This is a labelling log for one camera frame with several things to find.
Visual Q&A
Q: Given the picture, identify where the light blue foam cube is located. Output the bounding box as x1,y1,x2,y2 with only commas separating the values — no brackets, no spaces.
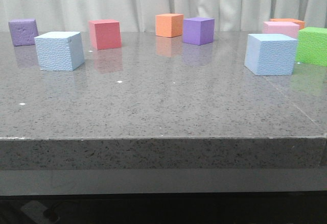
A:
244,34,298,76
34,32,85,71

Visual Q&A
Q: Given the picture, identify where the orange foam cube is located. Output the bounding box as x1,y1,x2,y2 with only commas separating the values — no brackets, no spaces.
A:
270,18,305,30
155,13,184,37

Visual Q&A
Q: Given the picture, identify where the dark purple foam cube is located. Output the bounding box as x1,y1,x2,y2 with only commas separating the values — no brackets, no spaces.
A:
182,17,215,46

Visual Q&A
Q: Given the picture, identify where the red foam cube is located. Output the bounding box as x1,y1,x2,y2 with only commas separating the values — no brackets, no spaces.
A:
88,19,122,50

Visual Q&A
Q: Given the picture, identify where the white curtain backdrop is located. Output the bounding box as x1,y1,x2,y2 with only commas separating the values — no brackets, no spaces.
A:
1,0,326,32

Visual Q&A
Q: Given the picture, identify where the pink foam cube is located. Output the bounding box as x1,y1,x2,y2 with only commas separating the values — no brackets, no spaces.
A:
262,21,299,38

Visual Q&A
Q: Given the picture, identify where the light purple dented foam cube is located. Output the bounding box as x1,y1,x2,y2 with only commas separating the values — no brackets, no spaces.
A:
8,18,39,47

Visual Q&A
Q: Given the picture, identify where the far orange foam cube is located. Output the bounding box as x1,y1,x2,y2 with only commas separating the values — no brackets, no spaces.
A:
270,18,305,30

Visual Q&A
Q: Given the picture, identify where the green foam cube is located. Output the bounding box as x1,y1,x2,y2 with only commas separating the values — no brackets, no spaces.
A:
296,27,326,66

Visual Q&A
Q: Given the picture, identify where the white power strip under table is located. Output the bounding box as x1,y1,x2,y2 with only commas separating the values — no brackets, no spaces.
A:
20,200,60,223

